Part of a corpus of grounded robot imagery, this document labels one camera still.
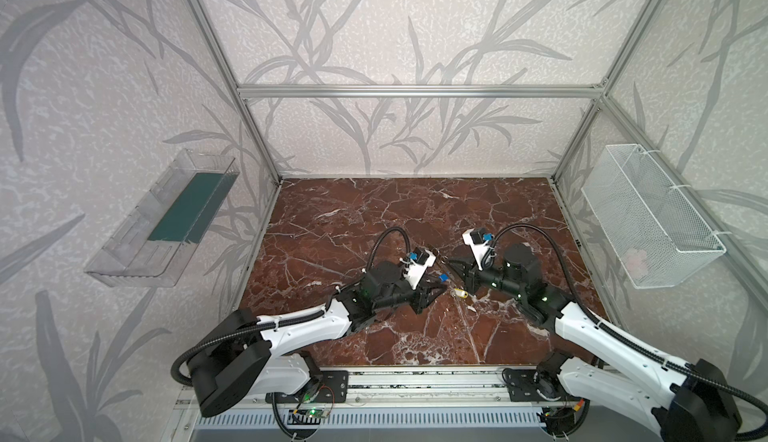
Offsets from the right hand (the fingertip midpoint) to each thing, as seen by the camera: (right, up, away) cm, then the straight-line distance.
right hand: (448, 252), depth 76 cm
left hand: (-1, -7, -1) cm, 7 cm away
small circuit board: (-32, -37, -5) cm, 50 cm away
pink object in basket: (+47, -1, -2) cm, 47 cm away
